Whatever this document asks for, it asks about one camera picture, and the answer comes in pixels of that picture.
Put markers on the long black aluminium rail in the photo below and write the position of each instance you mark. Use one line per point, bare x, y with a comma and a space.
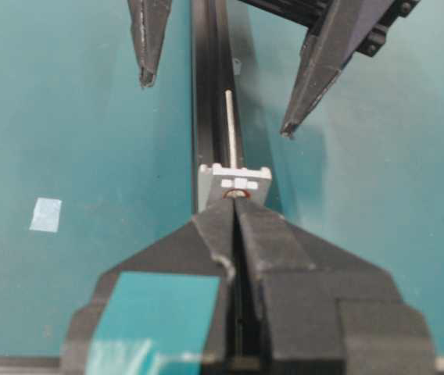
216, 129

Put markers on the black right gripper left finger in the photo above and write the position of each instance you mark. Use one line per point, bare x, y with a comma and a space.
164, 310

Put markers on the pale tape patch on table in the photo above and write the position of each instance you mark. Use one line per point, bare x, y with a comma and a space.
46, 215

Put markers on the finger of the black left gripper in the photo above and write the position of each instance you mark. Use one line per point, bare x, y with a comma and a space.
345, 27
148, 25

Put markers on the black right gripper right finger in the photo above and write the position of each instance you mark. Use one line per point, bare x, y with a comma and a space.
323, 310

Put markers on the white bracket with hole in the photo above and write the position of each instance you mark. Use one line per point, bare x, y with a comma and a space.
216, 182

